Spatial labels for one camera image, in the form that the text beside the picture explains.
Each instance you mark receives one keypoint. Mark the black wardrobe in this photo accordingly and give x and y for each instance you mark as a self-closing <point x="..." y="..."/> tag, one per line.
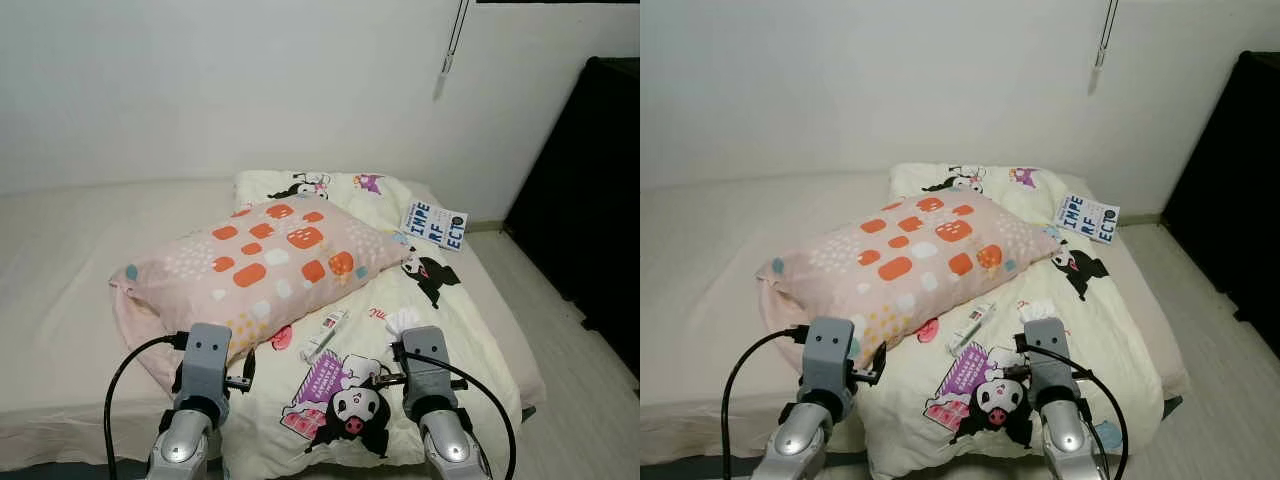
<point x="1235" y="190"/>
<point x="590" y="200"/>

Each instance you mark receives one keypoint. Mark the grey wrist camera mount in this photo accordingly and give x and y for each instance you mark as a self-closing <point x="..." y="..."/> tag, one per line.
<point x="1050" y="375"/>
<point x="830" y="355"/>
<point x="428" y="365"/>
<point x="208" y="360"/>

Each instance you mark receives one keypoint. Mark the pink pillow with orange patches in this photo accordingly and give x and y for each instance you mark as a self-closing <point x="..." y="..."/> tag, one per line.
<point x="905" y="260"/>
<point x="260" y="265"/>

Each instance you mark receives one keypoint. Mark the white book with blue letters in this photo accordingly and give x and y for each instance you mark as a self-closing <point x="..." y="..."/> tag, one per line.
<point x="433" y="226"/>
<point x="1087" y="219"/>

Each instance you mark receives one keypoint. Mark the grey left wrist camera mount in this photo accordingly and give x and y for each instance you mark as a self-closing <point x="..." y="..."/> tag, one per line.
<point x="208" y="360"/>
<point x="830" y="355"/>

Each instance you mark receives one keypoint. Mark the cream cartoon print blanket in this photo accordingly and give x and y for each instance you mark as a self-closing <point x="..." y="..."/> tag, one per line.
<point x="1110" y="330"/>
<point x="460" y="340"/>

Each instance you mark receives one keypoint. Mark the white toothpaste tube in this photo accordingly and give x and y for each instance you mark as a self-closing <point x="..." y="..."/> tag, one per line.
<point x="324" y="335"/>
<point x="971" y="328"/>

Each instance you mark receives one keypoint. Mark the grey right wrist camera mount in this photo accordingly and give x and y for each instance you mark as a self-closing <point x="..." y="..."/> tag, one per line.
<point x="1050" y="375"/>
<point x="428" y="365"/>

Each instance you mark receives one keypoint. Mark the white tissue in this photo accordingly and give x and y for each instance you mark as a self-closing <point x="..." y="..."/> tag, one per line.
<point x="1036" y="311"/>
<point x="403" y="318"/>

